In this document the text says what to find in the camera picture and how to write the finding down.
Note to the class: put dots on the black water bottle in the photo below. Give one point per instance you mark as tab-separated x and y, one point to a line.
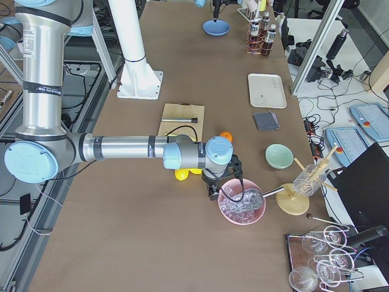
337	44

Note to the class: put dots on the lower whole lemon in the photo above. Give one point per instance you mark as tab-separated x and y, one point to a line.
181	174

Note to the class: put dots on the steel cylinder black cap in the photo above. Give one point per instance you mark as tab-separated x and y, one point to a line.
181	120

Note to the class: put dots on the green bowl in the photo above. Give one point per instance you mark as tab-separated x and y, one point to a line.
279	156

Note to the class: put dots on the bottle in rack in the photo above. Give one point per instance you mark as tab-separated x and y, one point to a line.
268	41
265	23
254	32

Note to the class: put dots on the pink bowl with ice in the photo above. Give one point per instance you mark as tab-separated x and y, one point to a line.
230	195

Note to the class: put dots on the wooden cutting board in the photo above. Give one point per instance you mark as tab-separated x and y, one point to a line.
183	111

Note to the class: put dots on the black laptop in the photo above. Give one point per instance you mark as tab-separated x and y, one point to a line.
363	187

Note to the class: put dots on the teach pendant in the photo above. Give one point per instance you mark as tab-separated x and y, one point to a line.
373	119
351	142

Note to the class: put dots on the lower left bottle in rack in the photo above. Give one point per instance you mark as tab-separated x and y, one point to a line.
265	23

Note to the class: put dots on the wooden cup stand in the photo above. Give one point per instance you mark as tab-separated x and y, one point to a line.
294	198

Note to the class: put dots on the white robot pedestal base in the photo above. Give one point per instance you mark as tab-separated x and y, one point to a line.
138	79

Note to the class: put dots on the right teach pendant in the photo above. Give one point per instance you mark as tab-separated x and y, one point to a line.
373	119

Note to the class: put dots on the whole lemon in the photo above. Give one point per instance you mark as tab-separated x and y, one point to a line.
195	171
181	174

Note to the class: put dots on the wine glass rack tray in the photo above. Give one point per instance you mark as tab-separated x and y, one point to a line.
321	260

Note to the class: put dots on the upper whole lemon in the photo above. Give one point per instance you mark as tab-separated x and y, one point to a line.
195	171

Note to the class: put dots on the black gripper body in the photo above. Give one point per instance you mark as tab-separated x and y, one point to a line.
211	183

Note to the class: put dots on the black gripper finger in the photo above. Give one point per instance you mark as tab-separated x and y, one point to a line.
210	195

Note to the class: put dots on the top bottle in rack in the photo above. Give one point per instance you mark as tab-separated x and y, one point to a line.
254	32

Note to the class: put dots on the blue round plate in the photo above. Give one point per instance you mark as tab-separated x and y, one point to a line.
216	28

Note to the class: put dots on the lower right bottle in rack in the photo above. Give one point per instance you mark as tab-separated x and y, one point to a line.
268	41

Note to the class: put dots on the metal ice scoop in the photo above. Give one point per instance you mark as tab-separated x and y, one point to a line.
253	199

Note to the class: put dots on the clear glass mug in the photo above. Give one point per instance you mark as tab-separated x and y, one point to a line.
309	180

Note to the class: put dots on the left teach pendant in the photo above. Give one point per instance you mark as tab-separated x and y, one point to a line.
351	142

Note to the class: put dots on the grey folded cloth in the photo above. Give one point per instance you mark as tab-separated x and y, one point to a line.
266	121

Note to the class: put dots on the cream rabbit tray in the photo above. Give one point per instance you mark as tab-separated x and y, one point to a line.
266	91

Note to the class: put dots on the copper wire bottle rack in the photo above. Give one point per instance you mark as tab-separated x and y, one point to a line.
260	36

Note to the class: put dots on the orange mandarin fruit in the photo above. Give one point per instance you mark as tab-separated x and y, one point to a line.
227	135

